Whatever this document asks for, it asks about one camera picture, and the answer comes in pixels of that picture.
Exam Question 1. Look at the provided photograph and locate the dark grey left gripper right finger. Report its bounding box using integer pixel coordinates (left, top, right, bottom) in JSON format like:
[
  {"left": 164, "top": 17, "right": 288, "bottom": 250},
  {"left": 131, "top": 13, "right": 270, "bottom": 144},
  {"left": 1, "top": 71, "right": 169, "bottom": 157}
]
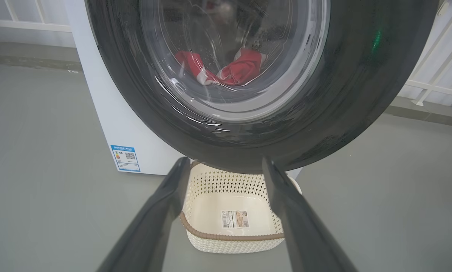
[{"left": 262, "top": 157, "right": 359, "bottom": 272}]

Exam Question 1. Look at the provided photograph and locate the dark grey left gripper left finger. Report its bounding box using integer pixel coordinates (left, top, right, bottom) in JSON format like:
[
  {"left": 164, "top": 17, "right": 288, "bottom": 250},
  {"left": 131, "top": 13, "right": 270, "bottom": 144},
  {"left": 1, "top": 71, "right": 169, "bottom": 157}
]
[{"left": 97, "top": 157, "right": 192, "bottom": 272}]

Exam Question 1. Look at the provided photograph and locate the dark round washing machine door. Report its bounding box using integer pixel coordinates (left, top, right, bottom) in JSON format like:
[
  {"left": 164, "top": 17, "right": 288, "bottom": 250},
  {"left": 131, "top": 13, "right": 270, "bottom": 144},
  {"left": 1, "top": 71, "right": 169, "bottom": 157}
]
[{"left": 84, "top": 0, "right": 440, "bottom": 175}]

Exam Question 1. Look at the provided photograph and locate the red and white garment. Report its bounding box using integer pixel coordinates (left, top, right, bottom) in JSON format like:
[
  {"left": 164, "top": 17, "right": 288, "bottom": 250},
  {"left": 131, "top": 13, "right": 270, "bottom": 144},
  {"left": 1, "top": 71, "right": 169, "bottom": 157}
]
[{"left": 175, "top": 47, "right": 267, "bottom": 87}]

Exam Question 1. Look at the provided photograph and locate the white basket label sticker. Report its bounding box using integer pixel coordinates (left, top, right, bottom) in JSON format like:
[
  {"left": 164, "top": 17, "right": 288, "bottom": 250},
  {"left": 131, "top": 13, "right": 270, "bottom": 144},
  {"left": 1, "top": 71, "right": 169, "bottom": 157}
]
[{"left": 221, "top": 210, "right": 249, "bottom": 229}]

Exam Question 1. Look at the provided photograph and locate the cream perforated laundry basket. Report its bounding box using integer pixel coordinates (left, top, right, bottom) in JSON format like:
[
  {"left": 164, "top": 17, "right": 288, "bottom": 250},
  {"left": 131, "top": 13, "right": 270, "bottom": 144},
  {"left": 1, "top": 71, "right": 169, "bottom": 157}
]
[{"left": 180, "top": 162, "right": 302, "bottom": 254}]

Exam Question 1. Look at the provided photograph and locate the white washing machine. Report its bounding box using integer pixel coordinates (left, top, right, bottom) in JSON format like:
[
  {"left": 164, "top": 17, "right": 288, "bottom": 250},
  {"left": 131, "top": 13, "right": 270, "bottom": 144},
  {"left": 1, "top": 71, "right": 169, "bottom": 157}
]
[{"left": 63, "top": 0, "right": 302, "bottom": 179}]

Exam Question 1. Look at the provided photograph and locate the blue energy label sticker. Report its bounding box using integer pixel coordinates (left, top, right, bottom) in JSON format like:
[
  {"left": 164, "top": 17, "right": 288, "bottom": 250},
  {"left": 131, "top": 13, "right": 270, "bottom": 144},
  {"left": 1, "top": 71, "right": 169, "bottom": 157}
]
[{"left": 111, "top": 145, "right": 141, "bottom": 172}]

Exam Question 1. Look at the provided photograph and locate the stainless steel washer drum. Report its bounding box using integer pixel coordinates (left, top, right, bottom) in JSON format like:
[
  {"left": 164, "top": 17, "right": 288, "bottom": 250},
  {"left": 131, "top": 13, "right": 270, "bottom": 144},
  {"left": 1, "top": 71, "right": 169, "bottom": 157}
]
[{"left": 145, "top": 0, "right": 327, "bottom": 110}]

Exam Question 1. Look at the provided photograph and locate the white railing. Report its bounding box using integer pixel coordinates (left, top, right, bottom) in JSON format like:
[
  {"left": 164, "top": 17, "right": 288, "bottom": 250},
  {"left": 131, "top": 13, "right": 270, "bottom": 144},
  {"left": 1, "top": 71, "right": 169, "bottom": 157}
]
[
  {"left": 0, "top": 0, "right": 73, "bottom": 33},
  {"left": 398, "top": 0, "right": 452, "bottom": 107}
]

